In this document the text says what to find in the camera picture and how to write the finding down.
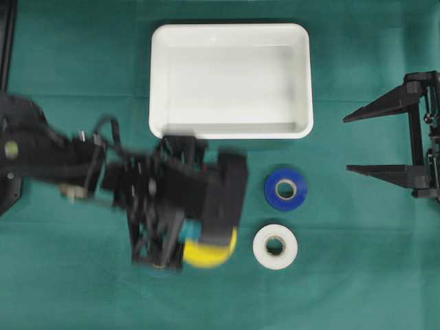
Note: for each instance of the teal tape roll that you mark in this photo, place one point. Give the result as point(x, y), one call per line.
point(158, 273)

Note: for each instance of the black aluminium frame rail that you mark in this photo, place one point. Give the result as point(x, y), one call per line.
point(8, 18)

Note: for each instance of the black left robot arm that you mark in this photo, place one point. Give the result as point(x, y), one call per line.
point(31, 147)

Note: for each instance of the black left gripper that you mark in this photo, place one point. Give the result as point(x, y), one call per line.
point(163, 193)

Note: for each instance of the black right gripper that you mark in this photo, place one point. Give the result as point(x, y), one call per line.
point(419, 98)

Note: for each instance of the yellow tape roll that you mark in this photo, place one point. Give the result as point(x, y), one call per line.
point(202, 255)

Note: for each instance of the blue tape roll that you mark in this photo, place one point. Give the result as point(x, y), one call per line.
point(285, 189)

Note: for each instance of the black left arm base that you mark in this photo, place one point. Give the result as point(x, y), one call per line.
point(11, 188)

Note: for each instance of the white tape roll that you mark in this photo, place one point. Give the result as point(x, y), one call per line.
point(275, 247)

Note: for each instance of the white plastic case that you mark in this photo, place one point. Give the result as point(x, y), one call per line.
point(233, 81)

